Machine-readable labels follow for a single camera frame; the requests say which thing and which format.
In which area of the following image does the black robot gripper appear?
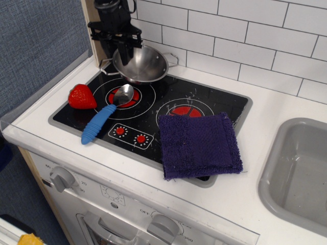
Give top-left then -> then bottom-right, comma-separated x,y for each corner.
87,9 -> 142,65

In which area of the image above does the stainless steel colander bowl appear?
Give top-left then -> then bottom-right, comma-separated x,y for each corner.
99,45 -> 179,85

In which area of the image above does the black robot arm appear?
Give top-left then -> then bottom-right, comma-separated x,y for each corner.
87,0 -> 143,66

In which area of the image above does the red plastic strawberry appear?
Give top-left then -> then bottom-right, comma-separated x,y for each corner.
68,84 -> 98,110

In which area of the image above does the black toy stove top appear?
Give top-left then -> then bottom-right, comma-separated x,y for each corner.
48,59 -> 253,189

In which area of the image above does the purple folded cloth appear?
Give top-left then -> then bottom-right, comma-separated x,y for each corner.
159,112 -> 243,180

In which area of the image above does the grey left oven knob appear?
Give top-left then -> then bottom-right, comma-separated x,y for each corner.
50,166 -> 75,193

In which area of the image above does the grey oven knob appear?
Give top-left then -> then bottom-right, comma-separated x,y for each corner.
147,214 -> 180,244
50,166 -> 75,193

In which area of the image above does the white toy oven front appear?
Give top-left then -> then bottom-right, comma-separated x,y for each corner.
30,153 -> 259,244

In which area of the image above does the grey right oven knob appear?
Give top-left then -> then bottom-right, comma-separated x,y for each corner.
147,214 -> 180,244

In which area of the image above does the grey plastic sink basin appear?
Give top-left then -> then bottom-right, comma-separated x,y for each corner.
259,118 -> 326,236

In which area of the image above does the wooden side post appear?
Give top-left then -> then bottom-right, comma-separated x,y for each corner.
80,0 -> 107,67

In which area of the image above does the blue handled metal spoon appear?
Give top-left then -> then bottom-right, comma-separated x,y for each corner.
81,84 -> 134,145

